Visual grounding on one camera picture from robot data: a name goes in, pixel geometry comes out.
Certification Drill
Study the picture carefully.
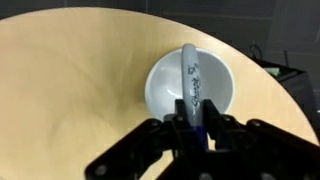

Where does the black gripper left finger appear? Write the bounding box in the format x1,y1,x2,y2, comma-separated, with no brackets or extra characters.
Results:
174,99,190,131

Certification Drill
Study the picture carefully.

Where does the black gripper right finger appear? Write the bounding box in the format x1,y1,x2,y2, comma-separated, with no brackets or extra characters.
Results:
203,99,222,140

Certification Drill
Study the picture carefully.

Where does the grey Sharpie marker pen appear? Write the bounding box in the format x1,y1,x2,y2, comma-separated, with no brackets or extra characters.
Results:
181,44,208,150

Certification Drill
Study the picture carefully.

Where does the white ceramic mug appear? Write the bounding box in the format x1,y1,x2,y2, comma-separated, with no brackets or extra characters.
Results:
144,48,235,119

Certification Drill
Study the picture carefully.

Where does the black box on floor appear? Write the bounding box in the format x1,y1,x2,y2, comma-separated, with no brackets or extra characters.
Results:
256,60,320,135

